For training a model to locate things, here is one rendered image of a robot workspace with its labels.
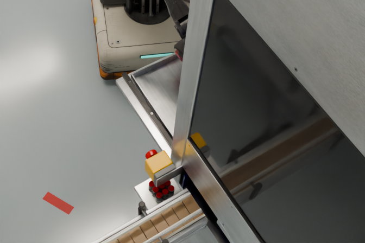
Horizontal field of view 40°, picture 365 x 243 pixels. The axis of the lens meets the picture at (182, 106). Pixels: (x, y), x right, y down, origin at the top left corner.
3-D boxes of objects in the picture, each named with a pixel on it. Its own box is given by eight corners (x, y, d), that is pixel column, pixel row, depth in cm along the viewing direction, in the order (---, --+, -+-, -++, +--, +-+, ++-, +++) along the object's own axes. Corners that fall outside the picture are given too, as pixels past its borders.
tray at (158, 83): (239, 118, 183) (241, 113, 180) (178, 151, 174) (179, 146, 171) (189, 51, 196) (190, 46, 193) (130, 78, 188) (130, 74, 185)
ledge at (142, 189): (188, 203, 167) (189, 202, 165) (155, 223, 163) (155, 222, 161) (167, 170, 172) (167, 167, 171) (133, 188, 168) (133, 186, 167)
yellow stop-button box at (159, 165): (175, 176, 161) (176, 167, 155) (156, 187, 159) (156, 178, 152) (163, 158, 164) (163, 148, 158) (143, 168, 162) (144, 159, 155)
